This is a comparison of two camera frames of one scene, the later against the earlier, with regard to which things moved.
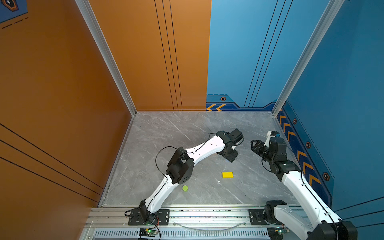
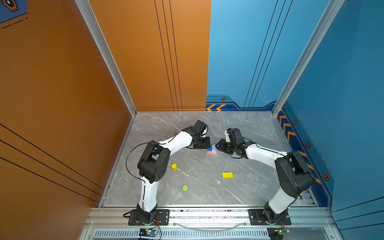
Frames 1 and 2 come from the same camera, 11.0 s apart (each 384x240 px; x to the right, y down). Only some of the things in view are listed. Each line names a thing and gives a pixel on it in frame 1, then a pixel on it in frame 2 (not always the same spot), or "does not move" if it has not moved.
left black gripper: x=233 y=156 → x=207 y=145
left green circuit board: x=148 y=232 does not move
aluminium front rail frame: x=186 y=222 does not move
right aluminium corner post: x=313 y=48 does not move
